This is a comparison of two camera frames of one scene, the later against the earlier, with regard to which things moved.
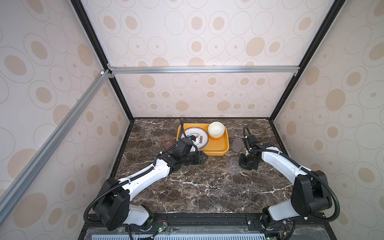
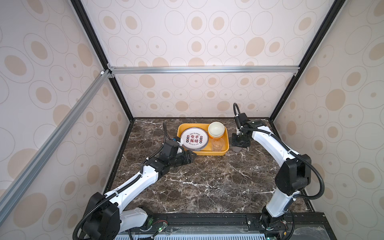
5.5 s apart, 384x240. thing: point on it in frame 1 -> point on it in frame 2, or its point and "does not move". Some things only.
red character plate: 201,135 does not move
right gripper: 242,156 -> 234,143
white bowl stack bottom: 216,130 does not move
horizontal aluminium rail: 203,69 does not move
